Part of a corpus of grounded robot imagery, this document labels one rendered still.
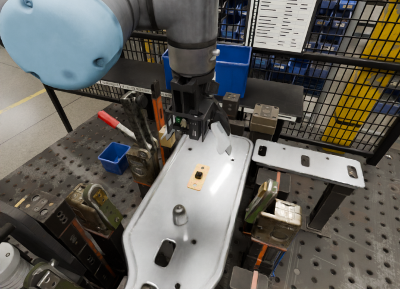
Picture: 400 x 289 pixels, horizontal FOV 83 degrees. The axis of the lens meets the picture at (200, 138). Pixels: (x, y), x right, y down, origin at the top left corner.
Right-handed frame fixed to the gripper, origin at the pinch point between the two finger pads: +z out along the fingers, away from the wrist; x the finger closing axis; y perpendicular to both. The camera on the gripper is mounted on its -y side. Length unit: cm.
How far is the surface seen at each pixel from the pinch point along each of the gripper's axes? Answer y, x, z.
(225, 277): 12.1, 12.7, 41.2
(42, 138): -66, -186, 113
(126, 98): 0.9, -16.0, -10.0
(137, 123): 1.4, -14.3, -3.9
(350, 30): -170, 59, 20
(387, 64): -55, 48, -3
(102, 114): 0.5, -25.1, -3.1
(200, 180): 1.3, 1.0, 11.1
